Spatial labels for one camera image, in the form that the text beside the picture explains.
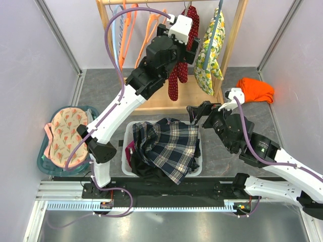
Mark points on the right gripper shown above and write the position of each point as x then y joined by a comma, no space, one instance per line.
195,113

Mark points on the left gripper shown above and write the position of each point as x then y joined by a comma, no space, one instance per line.
189,56

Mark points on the navy plaid skirt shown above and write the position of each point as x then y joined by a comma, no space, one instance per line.
168,145

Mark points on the orange hanger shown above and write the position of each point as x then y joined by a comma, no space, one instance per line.
151,26
128,27

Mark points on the light blue hanger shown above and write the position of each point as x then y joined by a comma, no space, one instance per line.
117,35

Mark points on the magenta pleated skirt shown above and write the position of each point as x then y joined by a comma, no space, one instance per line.
130,153

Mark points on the black skirt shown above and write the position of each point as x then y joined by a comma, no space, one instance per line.
151,171

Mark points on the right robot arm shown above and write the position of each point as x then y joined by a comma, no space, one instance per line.
301,185

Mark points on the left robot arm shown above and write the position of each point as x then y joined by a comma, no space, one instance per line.
162,55

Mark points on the blue-grey hanger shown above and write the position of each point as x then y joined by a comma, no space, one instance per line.
216,20

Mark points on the grey hanger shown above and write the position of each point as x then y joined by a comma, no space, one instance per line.
187,5

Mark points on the red polka dot garment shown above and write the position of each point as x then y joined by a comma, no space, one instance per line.
180,71

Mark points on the lemon print garment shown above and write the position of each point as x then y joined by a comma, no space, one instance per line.
213,70

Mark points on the wooden clothes rack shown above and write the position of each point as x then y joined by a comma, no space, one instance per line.
190,93

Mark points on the orange cloth on floor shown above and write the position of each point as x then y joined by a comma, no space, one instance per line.
256,90

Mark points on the floral tulip cloth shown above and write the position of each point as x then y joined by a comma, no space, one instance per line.
63,137

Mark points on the teal plastic tub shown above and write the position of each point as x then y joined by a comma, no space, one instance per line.
46,166

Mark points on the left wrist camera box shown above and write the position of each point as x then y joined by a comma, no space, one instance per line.
180,28

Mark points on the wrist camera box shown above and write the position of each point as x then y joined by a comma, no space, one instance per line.
230,99
180,28

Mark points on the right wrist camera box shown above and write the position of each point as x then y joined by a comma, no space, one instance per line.
230,99

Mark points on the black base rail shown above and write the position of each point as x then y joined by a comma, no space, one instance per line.
192,192

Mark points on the white slotted cable duct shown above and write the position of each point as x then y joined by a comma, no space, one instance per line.
109,206

